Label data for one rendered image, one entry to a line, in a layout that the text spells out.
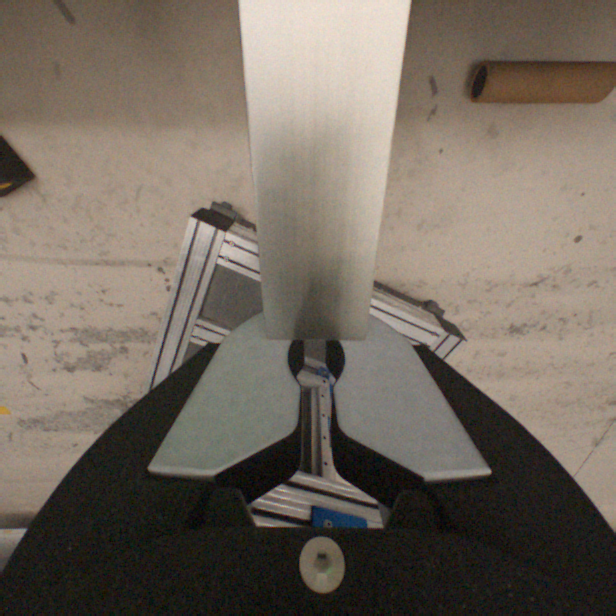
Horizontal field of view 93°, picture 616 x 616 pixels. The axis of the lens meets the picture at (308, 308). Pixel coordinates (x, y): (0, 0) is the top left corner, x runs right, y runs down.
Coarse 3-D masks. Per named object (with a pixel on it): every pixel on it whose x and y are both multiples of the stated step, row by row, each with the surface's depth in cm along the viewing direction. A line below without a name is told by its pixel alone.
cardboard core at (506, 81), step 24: (480, 72) 71; (504, 72) 67; (528, 72) 67; (552, 72) 67; (576, 72) 66; (600, 72) 66; (480, 96) 70; (504, 96) 70; (528, 96) 70; (552, 96) 70; (576, 96) 70; (600, 96) 70
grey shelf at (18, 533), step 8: (0, 536) 180; (8, 536) 180; (16, 536) 179; (0, 544) 186; (8, 544) 185; (16, 544) 185; (0, 552) 192; (8, 552) 192; (0, 560) 193; (0, 568) 193
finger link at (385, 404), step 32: (352, 352) 8; (384, 352) 8; (352, 384) 7; (384, 384) 7; (416, 384) 7; (352, 416) 6; (384, 416) 6; (416, 416) 6; (448, 416) 6; (352, 448) 6; (384, 448) 6; (416, 448) 6; (448, 448) 6; (352, 480) 6; (384, 480) 6; (416, 480) 5; (448, 480) 5; (384, 512) 7
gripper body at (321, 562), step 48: (192, 528) 4; (240, 528) 4; (288, 528) 4; (336, 528) 4; (384, 528) 4; (432, 528) 4; (96, 576) 4; (144, 576) 4; (192, 576) 4; (240, 576) 4; (288, 576) 4; (336, 576) 4; (384, 576) 4; (432, 576) 4; (480, 576) 4; (528, 576) 4
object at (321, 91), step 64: (256, 0) 5; (320, 0) 5; (384, 0) 5; (256, 64) 5; (320, 64) 5; (384, 64) 5; (256, 128) 6; (320, 128) 6; (384, 128) 6; (256, 192) 6; (320, 192) 6; (384, 192) 6; (320, 256) 7; (320, 320) 8
